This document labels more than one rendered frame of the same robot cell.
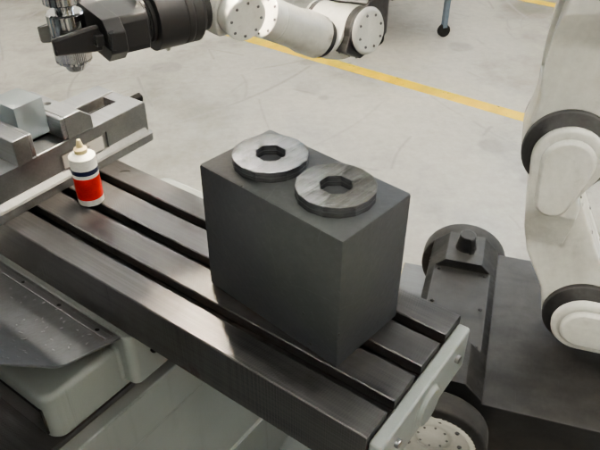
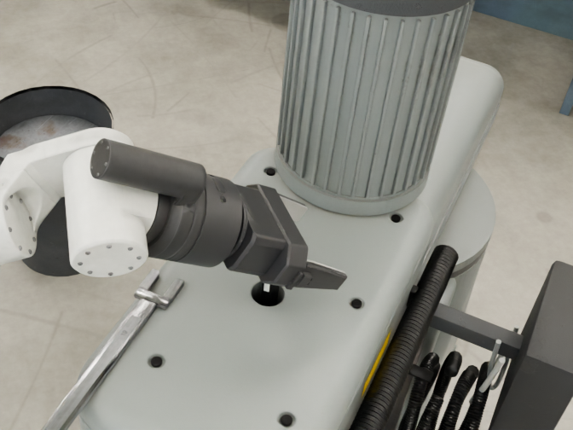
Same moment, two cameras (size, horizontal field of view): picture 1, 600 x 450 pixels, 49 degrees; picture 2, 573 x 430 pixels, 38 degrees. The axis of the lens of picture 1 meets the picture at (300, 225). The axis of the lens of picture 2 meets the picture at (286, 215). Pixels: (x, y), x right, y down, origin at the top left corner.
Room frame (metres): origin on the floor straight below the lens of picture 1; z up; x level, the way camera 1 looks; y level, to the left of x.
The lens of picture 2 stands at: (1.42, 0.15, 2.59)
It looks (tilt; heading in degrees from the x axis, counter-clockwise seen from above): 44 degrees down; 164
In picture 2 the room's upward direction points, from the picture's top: 7 degrees clockwise
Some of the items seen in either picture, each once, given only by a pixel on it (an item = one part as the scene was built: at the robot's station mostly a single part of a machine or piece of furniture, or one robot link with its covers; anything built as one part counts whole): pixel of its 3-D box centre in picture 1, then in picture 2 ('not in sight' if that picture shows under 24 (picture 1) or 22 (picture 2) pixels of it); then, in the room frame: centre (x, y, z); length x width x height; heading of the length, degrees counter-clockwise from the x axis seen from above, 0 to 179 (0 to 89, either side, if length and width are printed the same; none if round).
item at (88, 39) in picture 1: (79, 43); not in sight; (0.81, 0.28, 1.24); 0.06 x 0.02 x 0.03; 125
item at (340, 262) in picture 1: (302, 237); not in sight; (0.64, 0.00, 1.06); 0.22 x 0.12 x 0.20; 48
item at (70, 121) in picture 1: (52, 113); not in sight; (0.98, 0.41, 1.05); 0.12 x 0.06 x 0.04; 55
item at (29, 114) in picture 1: (20, 115); not in sight; (0.94, 0.44, 1.07); 0.06 x 0.05 x 0.06; 55
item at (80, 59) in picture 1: (70, 39); not in sight; (0.84, 0.30, 1.23); 0.05 x 0.05 x 0.06
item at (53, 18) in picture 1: (64, 14); not in sight; (0.84, 0.30, 1.26); 0.05 x 0.05 x 0.01
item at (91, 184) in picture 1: (85, 170); not in sight; (0.86, 0.33, 1.01); 0.04 x 0.04 x 0.11
